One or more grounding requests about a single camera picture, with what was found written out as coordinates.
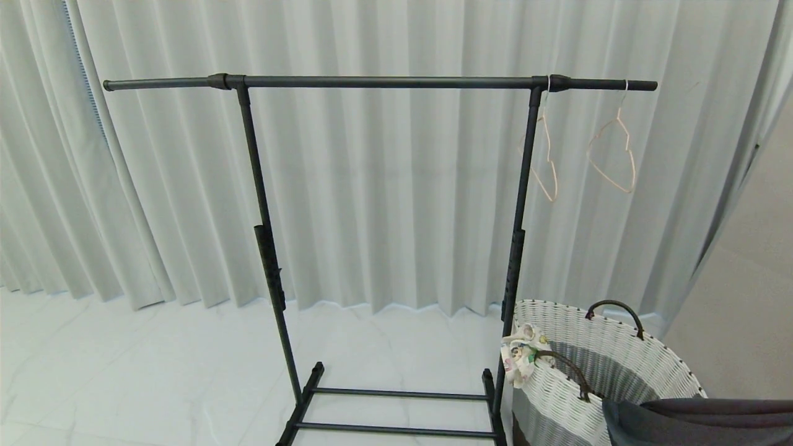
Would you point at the pink clothes hanger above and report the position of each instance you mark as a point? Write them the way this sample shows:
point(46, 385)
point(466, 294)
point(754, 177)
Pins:
point(634, 173)
point(551, 162)

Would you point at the dark grey t-shirt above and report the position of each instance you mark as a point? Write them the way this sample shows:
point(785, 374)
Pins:
point(694, 427)

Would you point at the black clothes rack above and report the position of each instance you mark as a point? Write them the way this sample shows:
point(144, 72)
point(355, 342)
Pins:
point(384, 82)

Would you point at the white laundry basket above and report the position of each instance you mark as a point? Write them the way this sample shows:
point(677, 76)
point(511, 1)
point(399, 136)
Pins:
point(619, 347)

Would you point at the white curtain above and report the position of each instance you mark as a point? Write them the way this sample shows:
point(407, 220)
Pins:
point(396, 186)

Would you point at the cream printed garment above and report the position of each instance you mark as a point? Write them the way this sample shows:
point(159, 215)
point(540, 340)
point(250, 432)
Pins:
point(519, 362)

